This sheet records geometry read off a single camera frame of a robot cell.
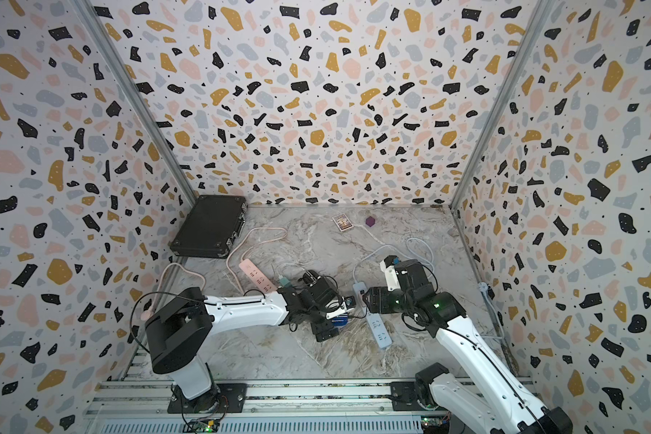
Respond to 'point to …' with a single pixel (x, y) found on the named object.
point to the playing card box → (343, 221)
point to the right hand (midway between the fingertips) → (374, 296)
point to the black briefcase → (210, 225)
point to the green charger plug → (284, 280)
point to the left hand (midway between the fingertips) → (337, 315)
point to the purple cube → (370, 221)
